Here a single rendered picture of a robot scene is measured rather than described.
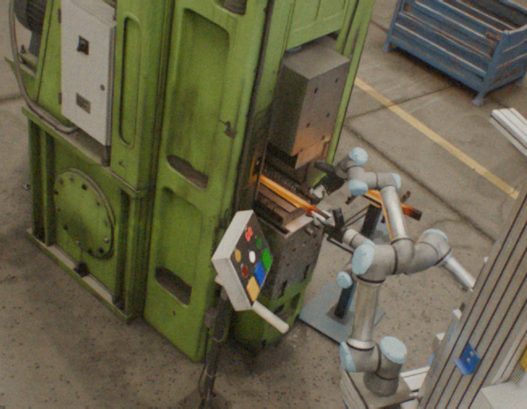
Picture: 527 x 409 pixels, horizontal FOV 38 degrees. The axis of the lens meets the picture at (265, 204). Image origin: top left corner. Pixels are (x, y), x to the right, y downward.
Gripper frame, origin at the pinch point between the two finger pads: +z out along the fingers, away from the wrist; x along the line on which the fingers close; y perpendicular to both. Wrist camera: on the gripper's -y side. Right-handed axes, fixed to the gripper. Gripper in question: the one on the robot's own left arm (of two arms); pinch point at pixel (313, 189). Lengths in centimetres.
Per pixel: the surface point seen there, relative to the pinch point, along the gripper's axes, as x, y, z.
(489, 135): 335, 24, 128
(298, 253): 14, 18, 51
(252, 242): -36.8, 4.3, 12.2
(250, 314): -1, 29, 95
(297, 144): -0.9, -19.7, -9.2
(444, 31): 383, -77, 129
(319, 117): 12.5, -24.1, -17.8
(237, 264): -54, 9, 8
